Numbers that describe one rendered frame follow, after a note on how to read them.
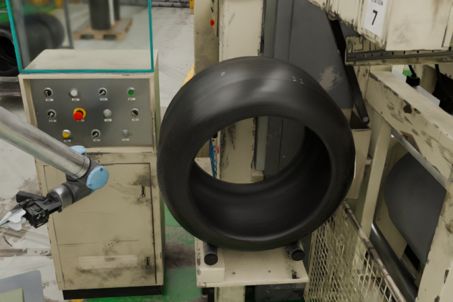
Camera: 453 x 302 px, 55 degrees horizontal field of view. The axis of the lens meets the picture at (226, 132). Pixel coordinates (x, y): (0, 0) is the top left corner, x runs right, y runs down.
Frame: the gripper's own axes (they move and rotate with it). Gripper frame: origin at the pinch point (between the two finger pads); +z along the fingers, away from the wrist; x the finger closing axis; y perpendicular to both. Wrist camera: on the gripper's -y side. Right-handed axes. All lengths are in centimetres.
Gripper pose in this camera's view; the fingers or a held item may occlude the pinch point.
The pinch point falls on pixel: (1, 222)
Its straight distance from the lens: 177.5
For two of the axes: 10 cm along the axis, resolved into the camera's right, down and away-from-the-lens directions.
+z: -6.0, 3.4, -7.3
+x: -2.1, 8.1, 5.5
